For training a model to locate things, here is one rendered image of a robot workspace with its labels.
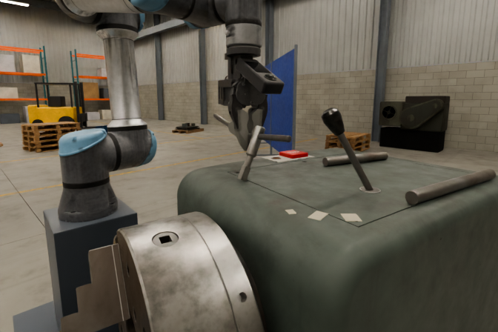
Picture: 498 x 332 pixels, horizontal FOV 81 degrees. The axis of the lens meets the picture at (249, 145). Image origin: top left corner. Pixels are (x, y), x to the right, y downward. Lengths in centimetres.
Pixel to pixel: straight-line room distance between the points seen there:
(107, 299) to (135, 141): 54
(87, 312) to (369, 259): 37
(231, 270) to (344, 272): 14
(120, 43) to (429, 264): 89
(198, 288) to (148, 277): 6
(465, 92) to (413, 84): 137
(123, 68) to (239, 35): 45
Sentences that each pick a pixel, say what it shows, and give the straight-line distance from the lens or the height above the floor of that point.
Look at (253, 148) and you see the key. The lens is 58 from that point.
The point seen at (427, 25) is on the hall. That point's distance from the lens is 1080.
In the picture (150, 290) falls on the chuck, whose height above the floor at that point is 121.
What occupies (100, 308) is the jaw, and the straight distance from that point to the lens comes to 50.
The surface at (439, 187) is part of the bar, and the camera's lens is 58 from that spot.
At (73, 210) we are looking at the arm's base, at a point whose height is 113.
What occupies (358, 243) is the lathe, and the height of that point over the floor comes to 125.
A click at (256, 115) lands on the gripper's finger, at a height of 138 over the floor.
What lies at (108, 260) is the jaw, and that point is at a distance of 50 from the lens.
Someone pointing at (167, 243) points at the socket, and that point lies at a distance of 41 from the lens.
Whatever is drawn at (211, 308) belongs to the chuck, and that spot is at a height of 118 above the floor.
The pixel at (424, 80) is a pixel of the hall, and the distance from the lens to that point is 1051.
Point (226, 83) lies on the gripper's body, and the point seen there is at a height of 145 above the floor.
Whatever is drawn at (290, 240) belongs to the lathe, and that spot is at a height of 124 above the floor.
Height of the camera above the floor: 142
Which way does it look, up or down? 9 degrees down
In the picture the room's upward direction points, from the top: straight up
